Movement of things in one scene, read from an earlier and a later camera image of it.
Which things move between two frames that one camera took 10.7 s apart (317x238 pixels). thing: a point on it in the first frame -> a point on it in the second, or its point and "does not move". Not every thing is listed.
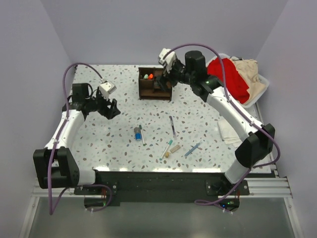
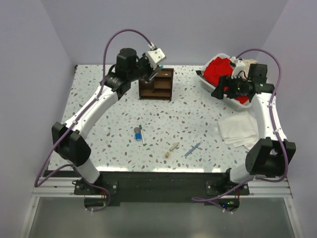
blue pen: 192,149 does not move
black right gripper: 162,83 -> 228,82
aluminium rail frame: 271,188 does not move
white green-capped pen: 144,143 does not move
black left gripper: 108,113 -> 152,72
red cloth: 235,85 does not move
